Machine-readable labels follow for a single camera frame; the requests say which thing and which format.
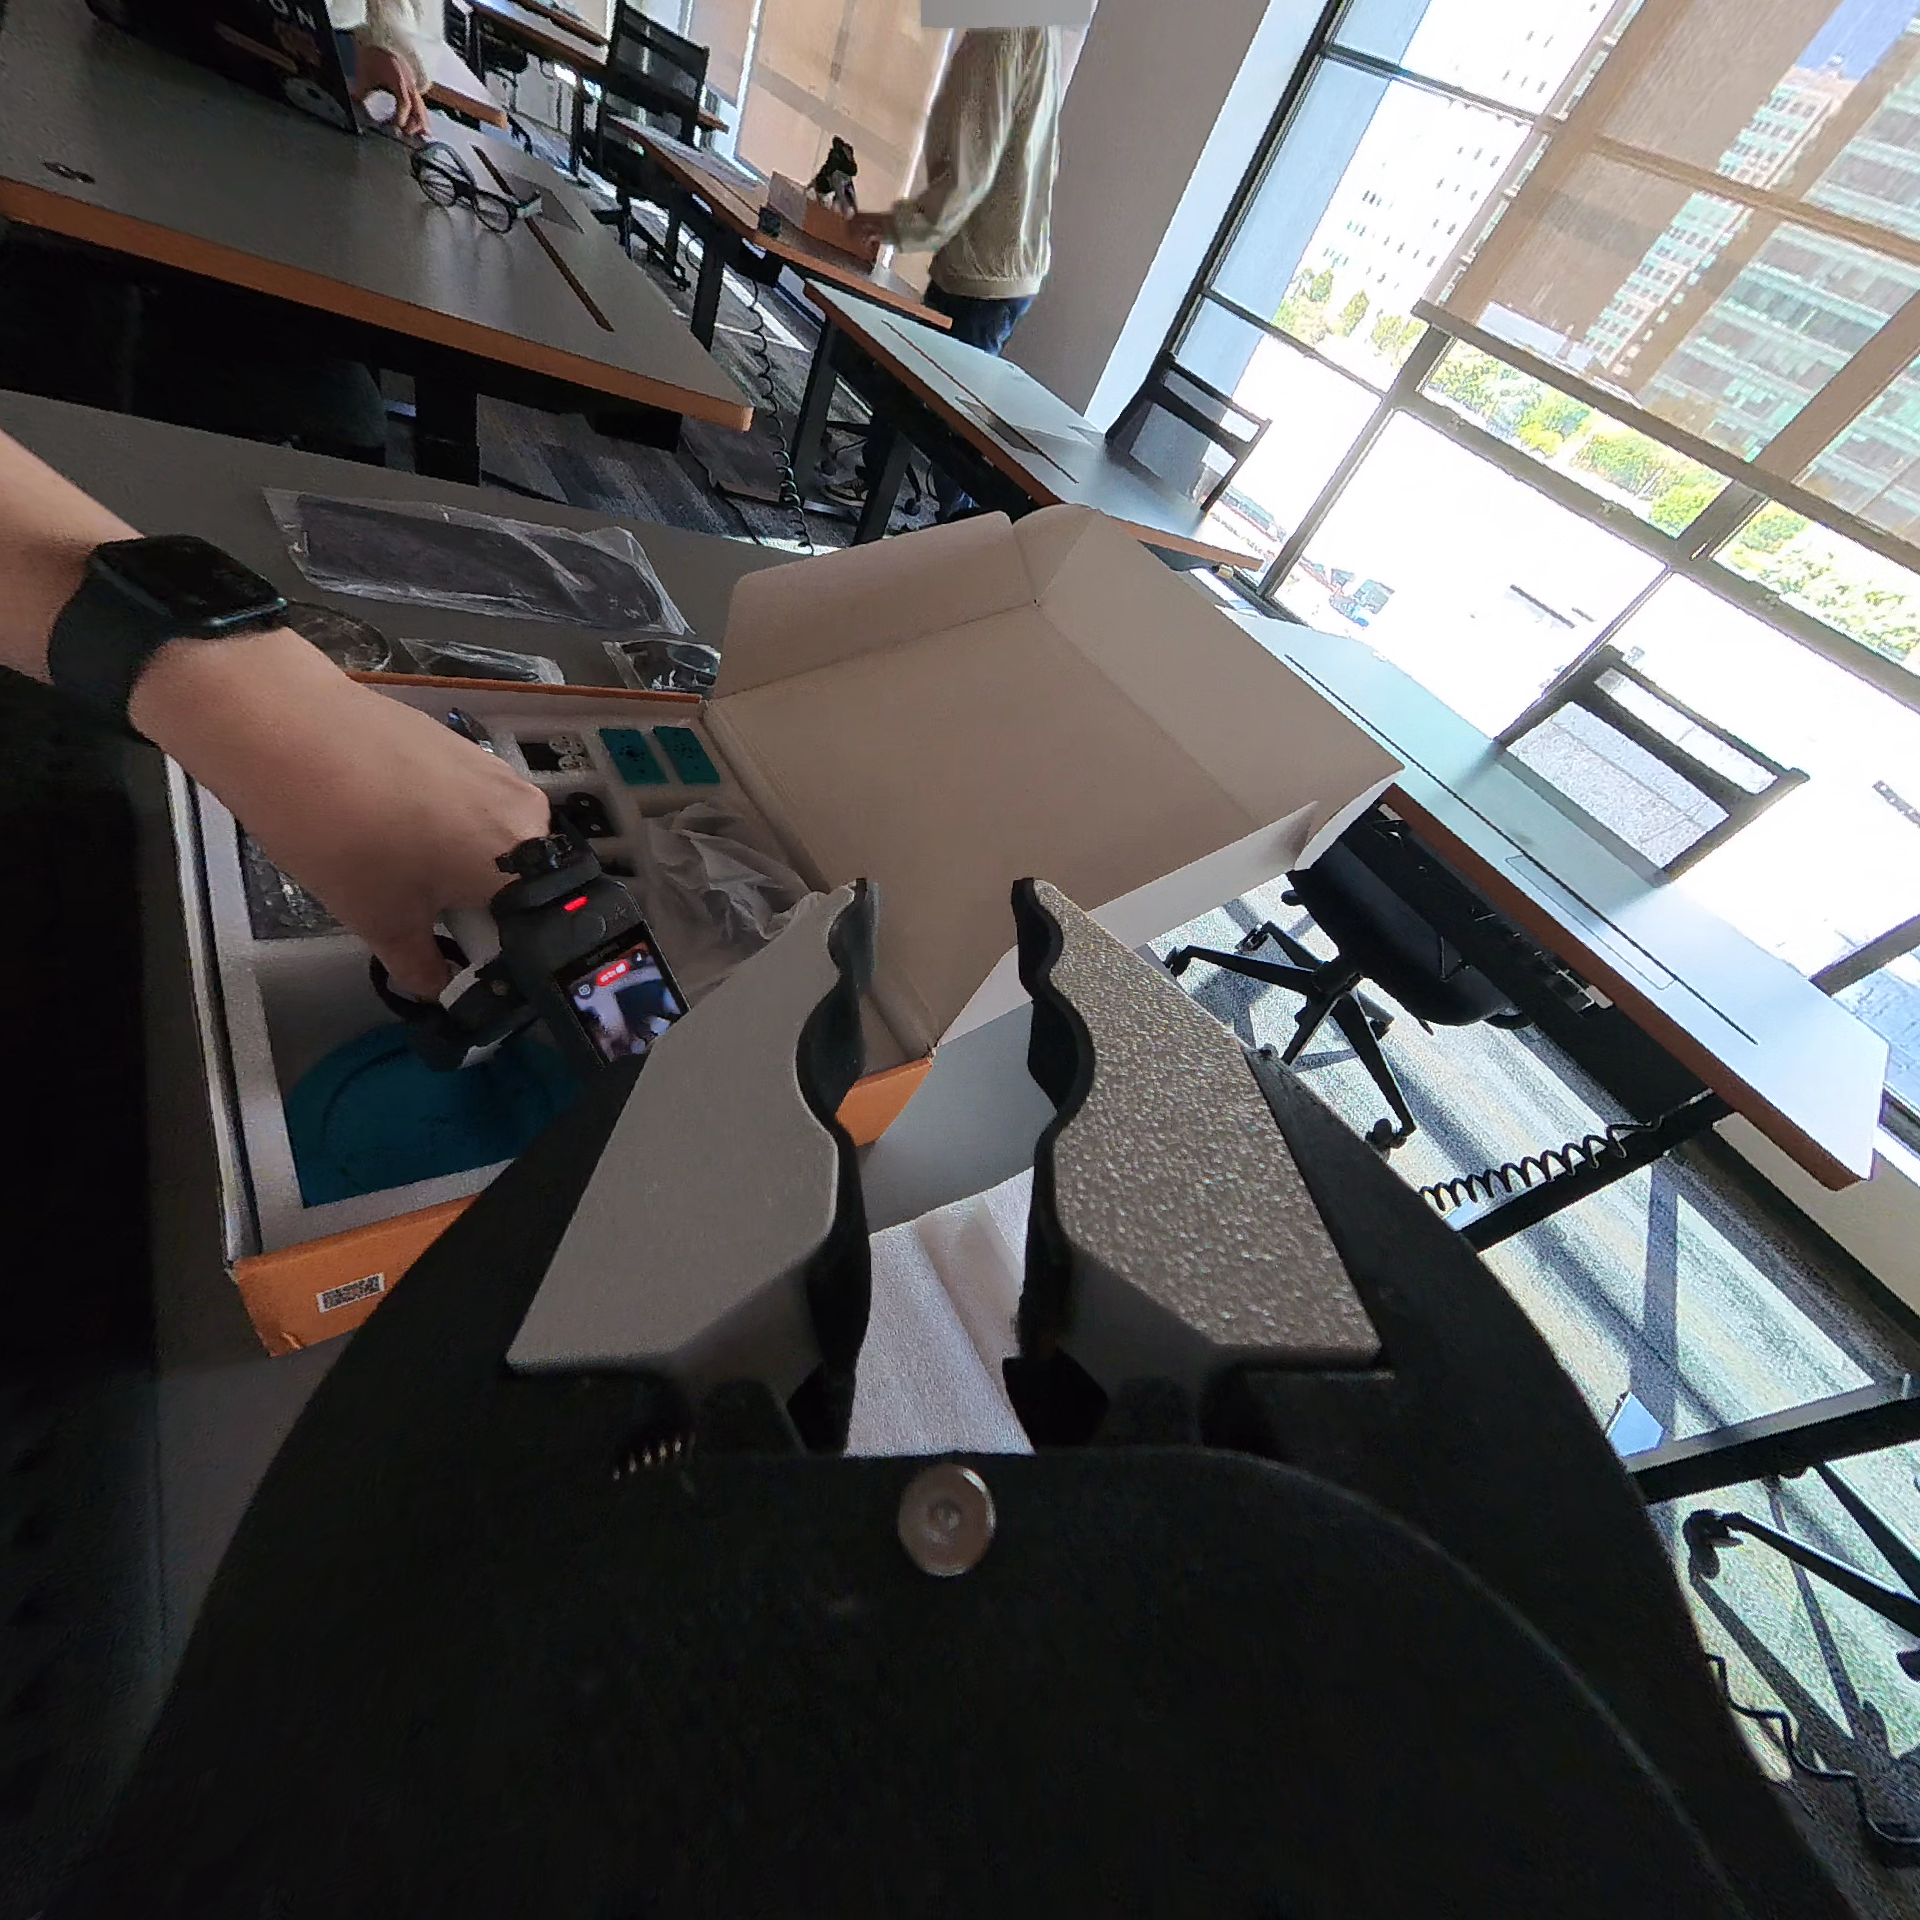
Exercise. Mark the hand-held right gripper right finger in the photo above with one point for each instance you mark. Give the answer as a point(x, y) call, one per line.
point(1202, 1201)

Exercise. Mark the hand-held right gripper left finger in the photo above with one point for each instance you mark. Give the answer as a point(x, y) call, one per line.
point(706, 1201)

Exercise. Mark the orange cardboard kit box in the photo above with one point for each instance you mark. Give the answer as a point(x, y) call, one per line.
point(974, 721)

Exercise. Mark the person's left forearm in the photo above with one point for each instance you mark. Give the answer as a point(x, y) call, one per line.
point(44, 523)

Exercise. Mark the person's left hand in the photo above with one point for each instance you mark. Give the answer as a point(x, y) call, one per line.
point(346, 796)

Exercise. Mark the black servo without horn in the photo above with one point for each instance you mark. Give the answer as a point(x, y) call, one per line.
point(587, 819)

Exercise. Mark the crumpled clear plastic bag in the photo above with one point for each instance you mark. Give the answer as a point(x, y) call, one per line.
point(722, 884)

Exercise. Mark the white foam sheet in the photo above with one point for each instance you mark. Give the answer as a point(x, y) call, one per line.
point(946, 1320)

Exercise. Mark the small plastic parts bag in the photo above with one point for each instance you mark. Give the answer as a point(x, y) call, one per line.
point(481, 660)
point(662, 664)

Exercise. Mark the black office chair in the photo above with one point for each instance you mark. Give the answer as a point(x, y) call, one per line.
point(1395, 930)
point(652, 75)

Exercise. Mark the large bag of black parts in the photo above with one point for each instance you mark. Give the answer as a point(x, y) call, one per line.
point(466, 563)

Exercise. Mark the black smartwatch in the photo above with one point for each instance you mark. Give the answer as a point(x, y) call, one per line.
point(149, 615)

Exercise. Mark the large window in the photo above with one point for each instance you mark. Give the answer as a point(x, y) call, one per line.
point(1501, 600)

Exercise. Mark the brown cardboard box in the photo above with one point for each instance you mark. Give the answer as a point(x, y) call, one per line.
point(810, 217)

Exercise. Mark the black eyeglasses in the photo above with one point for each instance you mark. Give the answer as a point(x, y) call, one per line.
point(451, 177)

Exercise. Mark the black printed box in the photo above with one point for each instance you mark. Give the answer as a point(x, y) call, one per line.
point(225, 43)

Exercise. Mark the beige roller blind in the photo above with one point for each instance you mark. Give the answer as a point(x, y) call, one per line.
point(1725, 225)

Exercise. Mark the black frame chair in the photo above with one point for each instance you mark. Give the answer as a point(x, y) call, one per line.
point(1202, 406)
point(1652, 779)

